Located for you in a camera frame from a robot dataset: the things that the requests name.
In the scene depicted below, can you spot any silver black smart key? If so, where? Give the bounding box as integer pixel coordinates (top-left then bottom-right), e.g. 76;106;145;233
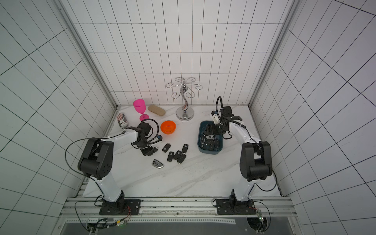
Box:
152;159;164;169

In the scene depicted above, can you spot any black flip key buttons up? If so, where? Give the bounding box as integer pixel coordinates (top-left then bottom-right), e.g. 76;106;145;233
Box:
177;153;187;164

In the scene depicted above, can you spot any orange plastic bowl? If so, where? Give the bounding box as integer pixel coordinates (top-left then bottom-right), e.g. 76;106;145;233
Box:
160;120;176;135

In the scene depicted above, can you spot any teal plastic storage box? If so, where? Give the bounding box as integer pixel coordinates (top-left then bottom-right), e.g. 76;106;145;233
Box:
197;120;223;155

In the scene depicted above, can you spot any silver metal cup rack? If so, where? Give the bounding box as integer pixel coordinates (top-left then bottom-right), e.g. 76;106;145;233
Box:
166;77;203;121

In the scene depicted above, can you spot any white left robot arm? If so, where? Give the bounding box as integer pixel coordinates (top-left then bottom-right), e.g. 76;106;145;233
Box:
77;118;162;204

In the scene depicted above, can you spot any beige woven glasses case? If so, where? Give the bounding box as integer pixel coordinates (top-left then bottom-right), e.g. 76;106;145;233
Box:
148;105;166;116

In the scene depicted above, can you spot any pink plastic wine goblet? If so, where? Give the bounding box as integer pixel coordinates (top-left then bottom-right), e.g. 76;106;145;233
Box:
133;99;149;121

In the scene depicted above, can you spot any black VW flip key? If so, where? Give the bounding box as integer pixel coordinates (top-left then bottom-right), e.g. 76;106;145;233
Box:
182;144;189;154
162;144;171;153
167;151;175;162
173;150;182;161

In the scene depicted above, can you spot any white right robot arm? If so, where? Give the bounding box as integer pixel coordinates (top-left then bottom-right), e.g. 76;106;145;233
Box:
204;106;273;202

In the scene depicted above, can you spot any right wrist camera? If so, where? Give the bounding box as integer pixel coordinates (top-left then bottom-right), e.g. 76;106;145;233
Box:
211;114;220;124

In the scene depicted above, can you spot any aluminium frame rail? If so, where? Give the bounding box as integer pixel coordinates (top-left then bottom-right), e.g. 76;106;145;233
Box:
60;196;294;219

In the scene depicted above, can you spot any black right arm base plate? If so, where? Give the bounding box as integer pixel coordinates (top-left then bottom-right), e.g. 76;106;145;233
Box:
214;199;256;215

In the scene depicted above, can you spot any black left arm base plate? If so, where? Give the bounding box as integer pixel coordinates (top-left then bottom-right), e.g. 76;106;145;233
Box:
99;198;141;216

